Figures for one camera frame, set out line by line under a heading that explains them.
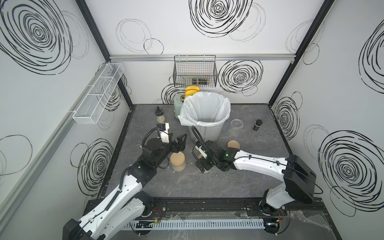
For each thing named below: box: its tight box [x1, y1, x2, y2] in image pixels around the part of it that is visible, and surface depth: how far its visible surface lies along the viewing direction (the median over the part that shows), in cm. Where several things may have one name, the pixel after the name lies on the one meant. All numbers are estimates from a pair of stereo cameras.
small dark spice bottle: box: [252, 119, 263, 132], surface depth 100 cm
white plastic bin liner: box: [177, 91, 231, 127], surface depth 91 cm
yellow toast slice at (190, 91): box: [184, 86, 201, 99], surface depth 102 cm
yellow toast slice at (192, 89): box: [185, 86, 200, 93], surface depth 102 cm
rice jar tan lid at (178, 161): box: [170, 151, 186, 172], surface depth 82 cm
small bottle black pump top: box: [154, 106, 166, 124], surface depth 106 cm
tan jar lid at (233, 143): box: [227, 140, 240, 149], surface depth 98 cm
